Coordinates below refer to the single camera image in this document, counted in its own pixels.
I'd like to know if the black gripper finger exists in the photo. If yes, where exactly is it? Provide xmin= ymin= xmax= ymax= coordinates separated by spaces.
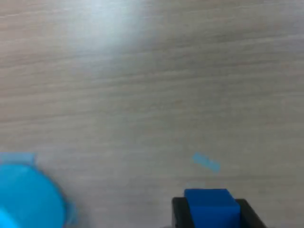
xmin=234 ymin=198 xmax=267 ymax=228
xmin=171 ymin=197 xmax=196 ymax=228

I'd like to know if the blue cube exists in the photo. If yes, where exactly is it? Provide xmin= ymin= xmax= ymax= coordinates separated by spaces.
xmin=184 ymin=188 xmax=241 ymax=228

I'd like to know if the grey-blue tape patch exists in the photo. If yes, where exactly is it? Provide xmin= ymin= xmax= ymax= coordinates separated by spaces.
xmin=0 ymin=152 xmax=38 ymax=167
xmin=191 ymin=152 xmax=221 ymax=172

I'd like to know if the blue plastic cup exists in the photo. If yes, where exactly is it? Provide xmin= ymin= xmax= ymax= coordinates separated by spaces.
xmin=0 ymin=163 xmax=67 ymax=228

